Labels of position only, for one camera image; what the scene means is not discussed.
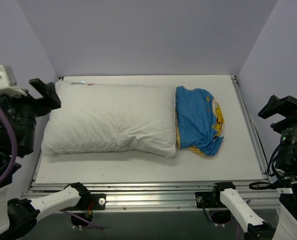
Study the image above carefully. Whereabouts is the white pillow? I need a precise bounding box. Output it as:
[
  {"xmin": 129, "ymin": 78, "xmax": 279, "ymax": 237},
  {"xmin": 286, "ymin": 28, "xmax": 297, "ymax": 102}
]
[{"xmin": 41, "ymin": 80, "xmax": 176, "ymax": 158}]

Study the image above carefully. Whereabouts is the blue Pikachu pillowcase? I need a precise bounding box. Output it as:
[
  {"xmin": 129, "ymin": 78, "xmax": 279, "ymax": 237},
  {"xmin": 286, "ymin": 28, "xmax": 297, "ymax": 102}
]
[{"xmin": 175, "ymin": 86, "xmax": 225, "ymax": 157}]

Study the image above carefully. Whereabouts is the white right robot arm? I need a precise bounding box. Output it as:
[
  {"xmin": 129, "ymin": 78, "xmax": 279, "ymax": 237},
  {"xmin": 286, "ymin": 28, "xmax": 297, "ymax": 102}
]
[{"xmin": 210, "ymin": 95, "xmax": 297, "ymax": 240}]

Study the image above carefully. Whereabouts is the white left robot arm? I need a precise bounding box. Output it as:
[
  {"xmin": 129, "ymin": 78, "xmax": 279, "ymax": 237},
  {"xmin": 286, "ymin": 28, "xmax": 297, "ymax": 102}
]
[{"xmin": 0, "ymin": 78, "xmax": 91, "ymax": 240}]

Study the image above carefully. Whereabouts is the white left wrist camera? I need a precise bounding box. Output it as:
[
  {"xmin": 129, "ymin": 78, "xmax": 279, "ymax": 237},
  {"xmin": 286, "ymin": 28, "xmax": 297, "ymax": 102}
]
[{"xmin": 0, "ymin": 65, "xmax": 27, "ymax": 97}]

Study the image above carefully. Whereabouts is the aluminium right side rail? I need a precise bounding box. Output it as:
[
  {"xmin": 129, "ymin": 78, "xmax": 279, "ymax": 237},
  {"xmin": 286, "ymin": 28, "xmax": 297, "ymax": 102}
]
[{"xmin": 230, "ymin": 75, "xmax": 273, "ymax": 182}]

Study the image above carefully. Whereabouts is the aluminium rail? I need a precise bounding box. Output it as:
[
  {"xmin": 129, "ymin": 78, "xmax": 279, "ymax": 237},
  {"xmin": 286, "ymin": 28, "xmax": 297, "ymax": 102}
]
[
  {"xmin": 230, "ymin": 75, "xmax": 273, "ymax": 182},
  {"xmin": 29, "ymin": 150, "xmax": 43, "ymax": 189}
]

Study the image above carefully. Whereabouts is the aluminium left side rail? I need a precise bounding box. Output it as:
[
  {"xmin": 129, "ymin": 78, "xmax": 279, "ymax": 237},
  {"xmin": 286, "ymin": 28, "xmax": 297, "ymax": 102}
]
[{"xmin": 29, "ymin": 150, "xmax": 43, "ymax": 189}]

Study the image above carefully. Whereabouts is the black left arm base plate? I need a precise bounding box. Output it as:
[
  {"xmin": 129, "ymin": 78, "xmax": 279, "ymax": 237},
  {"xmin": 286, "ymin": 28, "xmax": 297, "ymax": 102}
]
[{"xmin": 67, "ymin": 193, "xmax": 107, "ymax": 211}]

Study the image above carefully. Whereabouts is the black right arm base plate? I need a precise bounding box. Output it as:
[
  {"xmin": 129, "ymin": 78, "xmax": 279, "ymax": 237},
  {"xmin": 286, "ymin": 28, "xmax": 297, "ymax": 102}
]
[{"xmin": 194, "ymin": 191, "xmax": 226, "ymax": 209}]

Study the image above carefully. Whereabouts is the aluminium front rail frame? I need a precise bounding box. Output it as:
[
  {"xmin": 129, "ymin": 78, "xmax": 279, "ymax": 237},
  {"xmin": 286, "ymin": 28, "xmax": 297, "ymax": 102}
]
[{"xmin": 21, "ymin": 181, "xmax": 280, "ymax": 213}]

